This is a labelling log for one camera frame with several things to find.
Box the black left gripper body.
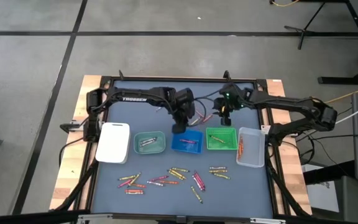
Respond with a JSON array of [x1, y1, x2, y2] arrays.
[[173, 104, 196, 125]]

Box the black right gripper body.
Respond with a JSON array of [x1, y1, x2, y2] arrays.
[[213, 90, 251, 116]]

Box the green slotted plastic basket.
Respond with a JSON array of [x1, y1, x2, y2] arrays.
[[205, 126, 239, 151]]

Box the blue slotted plastic basket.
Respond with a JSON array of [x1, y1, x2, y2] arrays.
[[170, 128, 204, 155]]

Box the teal plastic bin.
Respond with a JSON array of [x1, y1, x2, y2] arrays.
[[133, 131, 167, 156]]

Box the clear plastic bin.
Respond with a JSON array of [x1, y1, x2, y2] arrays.
[[236, 126, 266, 169]]

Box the white plastic bin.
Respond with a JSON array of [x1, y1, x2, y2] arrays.
[[94, 122, 131, 165]]

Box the light wooden table board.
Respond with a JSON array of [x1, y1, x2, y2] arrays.
[[50, 74, 111, 211], [265, 79, 313, 215]]

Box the black tripod stand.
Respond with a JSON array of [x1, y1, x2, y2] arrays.
[[283, 0, 358, 50]]

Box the black metal table legs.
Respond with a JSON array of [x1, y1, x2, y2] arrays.
[[318, 0, 358, 85]]

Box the white box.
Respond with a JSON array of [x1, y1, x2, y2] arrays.
[[302, 164, 341, 214]]

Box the thin white rod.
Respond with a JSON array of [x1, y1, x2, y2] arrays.
[[336, 98, 358, 125]]

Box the grey cabinet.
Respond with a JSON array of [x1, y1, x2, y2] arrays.
[[334, 175, 358, 224]]

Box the black aluminium crossbar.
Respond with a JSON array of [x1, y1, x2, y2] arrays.
[[0, 210, 358, 224]]

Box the black metal table frame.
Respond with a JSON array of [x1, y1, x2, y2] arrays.
[[48, 70, 313, 224]]

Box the thin yellow floor cable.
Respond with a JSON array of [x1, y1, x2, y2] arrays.
[[270, 0, 301, 7]]

